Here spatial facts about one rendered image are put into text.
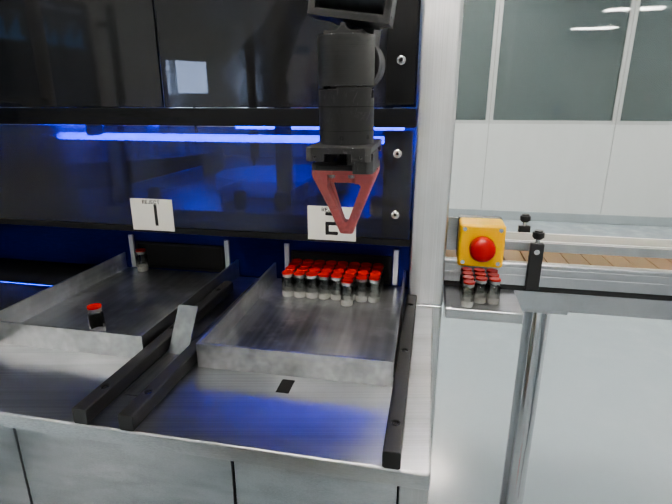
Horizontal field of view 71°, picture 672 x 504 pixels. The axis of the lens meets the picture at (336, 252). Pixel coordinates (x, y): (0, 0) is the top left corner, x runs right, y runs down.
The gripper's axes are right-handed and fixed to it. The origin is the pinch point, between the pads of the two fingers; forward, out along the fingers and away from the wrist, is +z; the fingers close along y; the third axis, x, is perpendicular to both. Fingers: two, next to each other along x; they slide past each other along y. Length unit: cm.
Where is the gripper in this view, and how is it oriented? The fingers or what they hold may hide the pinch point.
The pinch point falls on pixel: (346, 225)
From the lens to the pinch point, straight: 53.3
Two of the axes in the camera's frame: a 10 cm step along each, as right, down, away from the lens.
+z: 0.1, 9.5, 3.2
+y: 1.9, -3.1, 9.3
